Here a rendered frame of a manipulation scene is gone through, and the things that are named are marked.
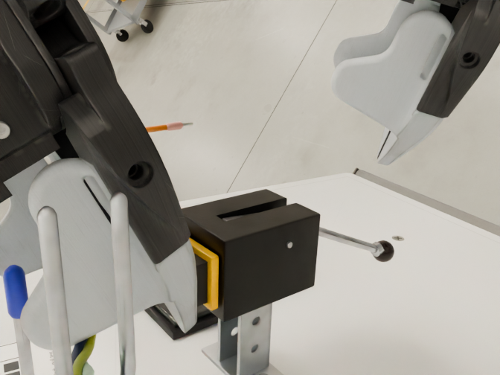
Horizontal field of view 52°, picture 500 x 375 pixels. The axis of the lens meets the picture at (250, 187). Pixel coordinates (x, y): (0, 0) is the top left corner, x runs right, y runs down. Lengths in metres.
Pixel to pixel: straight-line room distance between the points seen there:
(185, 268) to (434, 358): 0.18
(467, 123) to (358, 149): 0.39
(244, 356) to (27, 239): 0.12
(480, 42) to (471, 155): 1.41
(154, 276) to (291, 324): 0.16
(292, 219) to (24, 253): 0.12
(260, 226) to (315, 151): 1.79
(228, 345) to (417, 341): 0.11
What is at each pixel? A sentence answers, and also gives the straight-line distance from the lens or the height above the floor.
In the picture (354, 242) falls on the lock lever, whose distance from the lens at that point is 0.31.
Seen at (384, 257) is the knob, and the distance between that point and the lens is 0.33.
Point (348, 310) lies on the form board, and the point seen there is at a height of 1.03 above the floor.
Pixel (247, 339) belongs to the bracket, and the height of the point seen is 1.12.
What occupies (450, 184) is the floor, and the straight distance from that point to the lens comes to 1.63.
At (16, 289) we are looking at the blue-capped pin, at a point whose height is 1.23.
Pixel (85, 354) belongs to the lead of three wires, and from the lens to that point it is 0.18.
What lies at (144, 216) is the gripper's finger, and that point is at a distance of 0.17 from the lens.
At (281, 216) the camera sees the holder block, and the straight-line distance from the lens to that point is 0.24.
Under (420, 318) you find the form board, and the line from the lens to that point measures 0.35.
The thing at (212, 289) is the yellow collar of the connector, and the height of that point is 1.16.
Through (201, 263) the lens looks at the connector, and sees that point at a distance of 0.22.
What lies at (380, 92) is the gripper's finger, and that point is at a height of 1.12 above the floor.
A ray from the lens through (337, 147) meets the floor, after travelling 1.95.
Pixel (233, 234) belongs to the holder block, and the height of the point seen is 1.17.
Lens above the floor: 1.30
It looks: 37 degrees down
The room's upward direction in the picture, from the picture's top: 57 degrees counter-clockwise
